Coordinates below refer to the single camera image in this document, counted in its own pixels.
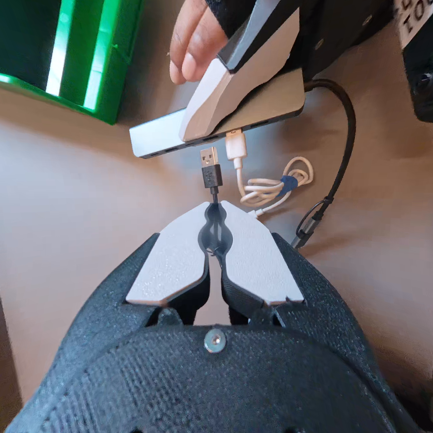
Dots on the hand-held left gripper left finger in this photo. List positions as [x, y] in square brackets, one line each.
[169, 264]

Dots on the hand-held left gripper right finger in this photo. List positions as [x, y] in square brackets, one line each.
[260, 264]

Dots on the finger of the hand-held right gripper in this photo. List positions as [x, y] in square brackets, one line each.
[209, 98]
[270, 44]

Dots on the grey slim usb hub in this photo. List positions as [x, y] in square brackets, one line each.
[152, 135]

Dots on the green plastic bin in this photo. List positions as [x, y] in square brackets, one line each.
[74, 40]

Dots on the person's right hand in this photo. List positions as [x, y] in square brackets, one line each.
[192, 40]

